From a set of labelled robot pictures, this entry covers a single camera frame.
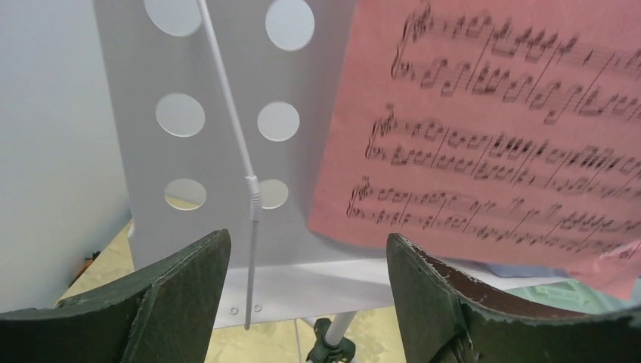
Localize lilac perforated music stand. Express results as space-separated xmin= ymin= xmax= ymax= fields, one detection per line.
xmin=94 ymin=1 xmax=393 ymax=354

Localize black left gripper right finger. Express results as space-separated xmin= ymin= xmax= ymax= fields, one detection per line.
xmin=386 ymin=233 xmax=640 ymax=363

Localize pink paper folder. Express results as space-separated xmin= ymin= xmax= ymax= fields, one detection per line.
xmin=308 ymin=1 xmax=640 ymax=299

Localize translucent green storage box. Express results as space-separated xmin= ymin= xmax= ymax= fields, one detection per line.
xmin=507 ymin=280 xmax=640 ymax=315

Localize white sheet music pages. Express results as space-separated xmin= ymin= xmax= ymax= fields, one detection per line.
xmin=487 ymin=264 xmax=568 ymax=278

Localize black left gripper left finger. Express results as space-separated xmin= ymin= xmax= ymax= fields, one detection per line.
xmin=1 ymin=230 xmax=231 ymax=362

